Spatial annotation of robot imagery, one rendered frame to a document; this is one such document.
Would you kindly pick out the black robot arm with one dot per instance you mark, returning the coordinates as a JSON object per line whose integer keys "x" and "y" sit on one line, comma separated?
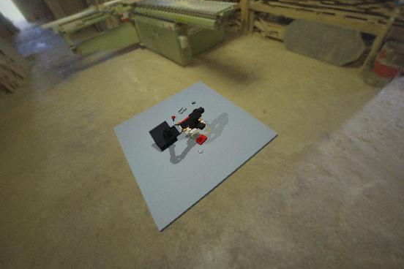
{"x": 172, "y": 131}

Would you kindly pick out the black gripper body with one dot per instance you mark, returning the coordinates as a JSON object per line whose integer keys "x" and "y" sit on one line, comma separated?
{"x": 200, "y": 126}

